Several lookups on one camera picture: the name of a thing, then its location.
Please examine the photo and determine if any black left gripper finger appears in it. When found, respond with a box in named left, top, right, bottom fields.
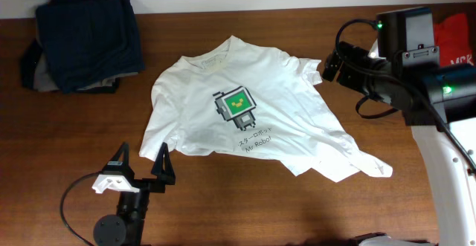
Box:
left=151, top=143, right=176, bottom=185
left=109, top=142, right=129, bottom=164

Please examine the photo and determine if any white robot print t-shirt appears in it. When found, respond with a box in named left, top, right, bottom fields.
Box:
left=139, top=36, right=393, bottom=182

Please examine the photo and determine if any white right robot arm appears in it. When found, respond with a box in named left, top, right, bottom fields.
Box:
left=323, top=7, right=475, bottom=246

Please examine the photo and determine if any red t-shirt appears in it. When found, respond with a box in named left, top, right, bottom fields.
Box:
left=434, top=13, right=474, bottom=67

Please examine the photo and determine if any folded grey garment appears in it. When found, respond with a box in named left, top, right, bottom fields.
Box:
left=33, top=54, right=138, bottom=94

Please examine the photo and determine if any folded navy blue garment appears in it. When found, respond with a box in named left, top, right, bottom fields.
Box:
left=35, top=0, right=145, bottom=94

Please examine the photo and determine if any folded black garment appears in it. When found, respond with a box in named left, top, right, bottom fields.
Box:
left=19, top=39, right=121, bottom=94

